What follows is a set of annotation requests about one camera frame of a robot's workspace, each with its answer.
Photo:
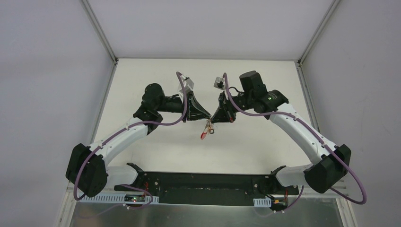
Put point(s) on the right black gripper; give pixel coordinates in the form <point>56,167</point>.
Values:
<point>227,108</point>

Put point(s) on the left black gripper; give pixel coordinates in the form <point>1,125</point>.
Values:
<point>189,106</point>

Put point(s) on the red handled keyring holder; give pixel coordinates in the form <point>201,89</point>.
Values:
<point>209,127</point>

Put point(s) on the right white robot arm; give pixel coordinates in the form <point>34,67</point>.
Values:
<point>326,159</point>

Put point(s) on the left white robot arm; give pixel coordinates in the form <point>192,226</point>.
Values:
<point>89,169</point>

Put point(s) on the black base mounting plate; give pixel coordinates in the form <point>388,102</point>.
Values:
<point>211,189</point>

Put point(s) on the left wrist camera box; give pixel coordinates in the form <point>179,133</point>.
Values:
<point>185,85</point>

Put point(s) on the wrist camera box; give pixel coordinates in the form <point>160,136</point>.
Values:
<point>185,85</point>
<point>221,83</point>

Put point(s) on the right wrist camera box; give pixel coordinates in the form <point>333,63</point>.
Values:
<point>221,83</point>

